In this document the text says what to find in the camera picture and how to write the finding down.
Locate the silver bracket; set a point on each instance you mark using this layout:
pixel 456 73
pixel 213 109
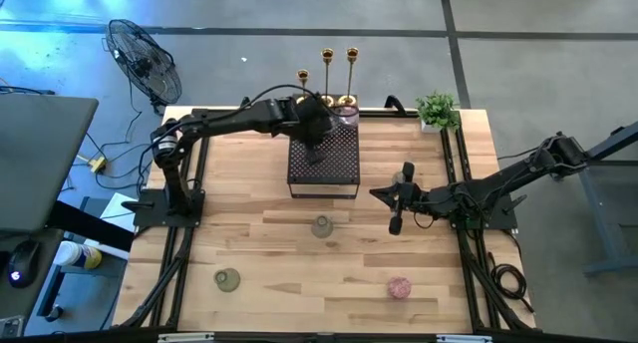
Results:
pixel 463 339
pixel 185 338

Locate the black floor fan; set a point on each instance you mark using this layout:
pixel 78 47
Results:
pixel 144 64

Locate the black computer mouse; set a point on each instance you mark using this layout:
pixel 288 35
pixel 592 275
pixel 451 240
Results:
pixel 22 263

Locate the blue metal desk foot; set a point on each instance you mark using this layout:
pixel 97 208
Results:
pixel 50 293

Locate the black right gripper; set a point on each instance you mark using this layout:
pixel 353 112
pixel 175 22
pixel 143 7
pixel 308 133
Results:
pixel 409 197

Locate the black desk beam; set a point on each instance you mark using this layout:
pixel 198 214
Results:
pixel 90 228

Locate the black clamp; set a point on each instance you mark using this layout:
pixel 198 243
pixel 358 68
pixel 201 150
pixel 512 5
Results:
pixel 244 102
pixel 395 103

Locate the white and yellow wipes container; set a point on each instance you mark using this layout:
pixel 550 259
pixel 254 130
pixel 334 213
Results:
pixel 77 255

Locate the pink glass candle holder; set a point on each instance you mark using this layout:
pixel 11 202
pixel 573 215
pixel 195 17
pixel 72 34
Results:
pixel 400 288

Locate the tall gold candlestick holder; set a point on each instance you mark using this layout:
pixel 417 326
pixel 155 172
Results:
pixel 347 101
pixel 327 55

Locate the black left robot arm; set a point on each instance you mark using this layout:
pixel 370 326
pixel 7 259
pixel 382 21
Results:
pixel 224 121

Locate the grey phone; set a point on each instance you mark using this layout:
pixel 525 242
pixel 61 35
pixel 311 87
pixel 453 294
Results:
pixel 10 326

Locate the black perforated metal stand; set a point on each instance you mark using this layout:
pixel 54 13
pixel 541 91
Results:
pixel 339 158

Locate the blue-grey metal table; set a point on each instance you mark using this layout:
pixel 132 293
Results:
pixel 613 223

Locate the green plant in white pot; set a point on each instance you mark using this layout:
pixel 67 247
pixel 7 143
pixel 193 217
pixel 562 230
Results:
pixel 437 111

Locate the white sheet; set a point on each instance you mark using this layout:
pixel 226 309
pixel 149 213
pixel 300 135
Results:
pixel 117 206

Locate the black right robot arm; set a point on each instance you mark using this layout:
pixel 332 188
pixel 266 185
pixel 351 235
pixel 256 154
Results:
pixel 498 181

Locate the green glass candle holder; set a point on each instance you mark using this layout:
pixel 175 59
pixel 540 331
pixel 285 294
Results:
pixel 227 280
pixel 322 227
pixel 397 177

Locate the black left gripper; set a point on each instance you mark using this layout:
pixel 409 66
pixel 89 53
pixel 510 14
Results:
pixel 314 123

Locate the short gold candlestick holder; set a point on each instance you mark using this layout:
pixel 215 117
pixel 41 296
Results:
pixel 302 75

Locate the yellow power strip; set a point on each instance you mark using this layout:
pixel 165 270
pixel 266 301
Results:
pixel 97 164

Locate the purple glass candle holder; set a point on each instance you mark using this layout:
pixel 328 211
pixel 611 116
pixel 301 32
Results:
pixel 347 116

